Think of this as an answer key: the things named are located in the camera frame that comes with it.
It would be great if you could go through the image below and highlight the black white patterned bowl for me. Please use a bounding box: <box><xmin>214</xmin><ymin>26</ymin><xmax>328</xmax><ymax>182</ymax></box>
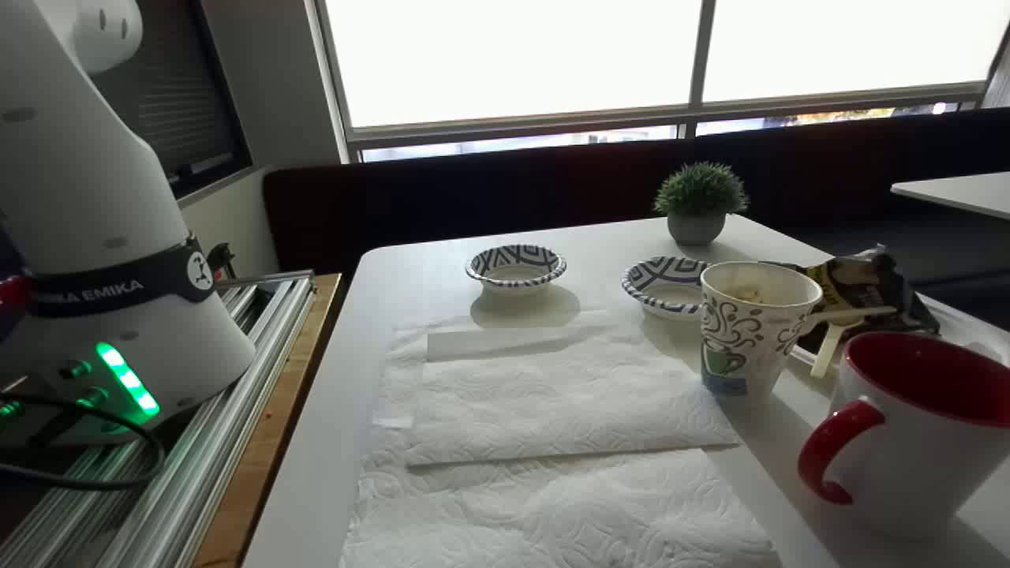
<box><xmin>465</xmin><ymin>240</ymin><xmax>570</xmax><ymax>294</ymax></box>
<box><xmin>620</xmin><ymin>253</ymin><xmax>715</xmax><ymax>321</ymax></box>

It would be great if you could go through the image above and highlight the dark louvered window panel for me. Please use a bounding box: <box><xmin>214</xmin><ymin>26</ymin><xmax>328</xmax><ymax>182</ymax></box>
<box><xmin>84</xmin><ymin>0</ymin><xmax>257</xmax><ymax>205</ymax></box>

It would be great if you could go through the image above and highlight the folded white paper towel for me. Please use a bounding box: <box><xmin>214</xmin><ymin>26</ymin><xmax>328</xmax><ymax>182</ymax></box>
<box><xmin>405</xmin><ymin>319</ymin><xmax>743</xmax><ymax>475</ymax></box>

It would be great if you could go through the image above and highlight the aluminium extrusion mounting frame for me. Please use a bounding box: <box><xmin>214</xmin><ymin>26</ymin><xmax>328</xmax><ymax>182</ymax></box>
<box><xmin>0</xmin><ymin>265</ymin><xmax>320</xmax><ymax>568</ymax></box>

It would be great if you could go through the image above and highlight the black base cable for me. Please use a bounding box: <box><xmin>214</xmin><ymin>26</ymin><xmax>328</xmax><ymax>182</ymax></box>
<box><xmin>0</xmin><ymin>391</ymin><xmax>174</xmax><ymax>497</ymax></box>

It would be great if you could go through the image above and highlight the large white paper towel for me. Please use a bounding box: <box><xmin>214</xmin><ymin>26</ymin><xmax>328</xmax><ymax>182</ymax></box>
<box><xmin>339</xmin><ymin>326</ymin><xmax>782</xmax><ymax>568</ymax></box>

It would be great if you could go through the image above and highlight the paper cup with doodle print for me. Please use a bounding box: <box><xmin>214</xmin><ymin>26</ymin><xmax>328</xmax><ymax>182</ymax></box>
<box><xmin>699</xmin><ymin>258</ymin><xmax>826</xmax><ymax>404</ymax></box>

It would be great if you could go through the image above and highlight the white side table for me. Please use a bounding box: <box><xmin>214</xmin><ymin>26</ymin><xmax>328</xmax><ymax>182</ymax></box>
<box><xmin>888</xmin><ymin>169</ymin><xmax>1010</xmax><ymax>225</ymax></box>

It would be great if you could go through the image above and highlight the white mug red inside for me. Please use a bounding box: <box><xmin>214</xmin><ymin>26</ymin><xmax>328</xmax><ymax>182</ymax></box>
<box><xmin>797</xmin><ymin>328</ymin><xmax>1010</xmax><ymax>544</ymax></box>

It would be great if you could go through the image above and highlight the wooden base board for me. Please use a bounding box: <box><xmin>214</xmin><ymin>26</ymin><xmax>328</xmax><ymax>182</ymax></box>
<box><xmin>194</xmin><ymin>271</ymin><xmax>351</xmax><ymax>568</ymax></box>

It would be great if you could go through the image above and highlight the red black clamp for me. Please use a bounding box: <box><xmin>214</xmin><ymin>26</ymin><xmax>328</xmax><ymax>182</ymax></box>
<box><xmin>205</xmin><ymin>240</ymin><xmax>243</xmax><ymax>296</ymax></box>

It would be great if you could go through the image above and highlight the dark sofa bench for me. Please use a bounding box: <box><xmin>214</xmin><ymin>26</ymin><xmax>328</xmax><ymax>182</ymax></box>
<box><xmin>263</xmin><ymin>103</ymin><xmax>1010</xmax><ymax>333</ymax></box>

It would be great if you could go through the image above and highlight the pale wooden rack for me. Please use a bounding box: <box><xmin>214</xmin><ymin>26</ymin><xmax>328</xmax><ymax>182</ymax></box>
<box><xmin>804</xmin><ymin>299</ymin><xmax>902</xmax><ymax>382</ymax></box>

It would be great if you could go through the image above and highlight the small green potted plant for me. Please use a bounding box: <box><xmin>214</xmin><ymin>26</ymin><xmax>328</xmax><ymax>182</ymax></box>
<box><xmin>653</xmin><ymin>158</ymin><xmax>750</xmax><ymax>253</ymax></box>

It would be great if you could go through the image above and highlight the grey window frame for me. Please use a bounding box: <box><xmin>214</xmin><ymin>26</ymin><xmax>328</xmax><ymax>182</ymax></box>
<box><xmin>303</xmin><ymin>0</ymin><xmax>1010</xmax><ymax>169</ymax></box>

